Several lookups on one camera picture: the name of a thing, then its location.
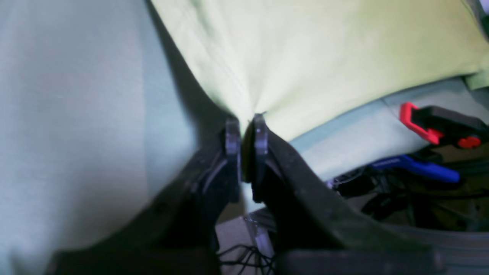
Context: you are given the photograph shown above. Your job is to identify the red black clamp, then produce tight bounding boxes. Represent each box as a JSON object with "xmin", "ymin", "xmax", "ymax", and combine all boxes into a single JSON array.
[{"xmin": 400, "ymin": 102, "xmax": 489, "ymax": 149}]

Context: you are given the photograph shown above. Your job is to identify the blue black clamp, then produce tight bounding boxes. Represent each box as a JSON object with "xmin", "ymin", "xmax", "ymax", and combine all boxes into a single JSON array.
[{"xmin": 370, "ymin": 155, "xmax": 461, "ymax": 183}]

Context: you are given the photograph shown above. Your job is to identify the light green T-shirt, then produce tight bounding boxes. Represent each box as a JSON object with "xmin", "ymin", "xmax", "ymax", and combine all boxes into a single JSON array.
[{"xmin": 152, "ymin": 0, "xmax": 489, "ymax": 141}]

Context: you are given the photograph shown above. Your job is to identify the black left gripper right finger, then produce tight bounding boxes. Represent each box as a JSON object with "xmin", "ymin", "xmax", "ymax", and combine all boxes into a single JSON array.
[{"xmin": 243, "ymin": 114, "xmax": 445, "ymax": 275}]

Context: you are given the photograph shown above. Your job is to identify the grey-green table cloth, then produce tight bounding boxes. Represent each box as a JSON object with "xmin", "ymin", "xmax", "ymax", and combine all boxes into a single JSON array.
[{"xmin": 1, "ymin": 0, "xmax": 488, "ymax": 275}]

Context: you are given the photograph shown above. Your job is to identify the grey aluminium table frame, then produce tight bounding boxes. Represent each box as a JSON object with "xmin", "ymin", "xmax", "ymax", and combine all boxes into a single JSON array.
[{"xmin": 244, "ymin": 208, "xmax": 489, "ymax": 275}]

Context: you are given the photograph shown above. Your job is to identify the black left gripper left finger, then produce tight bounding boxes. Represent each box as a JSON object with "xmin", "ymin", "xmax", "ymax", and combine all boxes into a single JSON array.
[{"xmin": 46, "ymin": 117, "xmax": 241, "ymax": 275}]

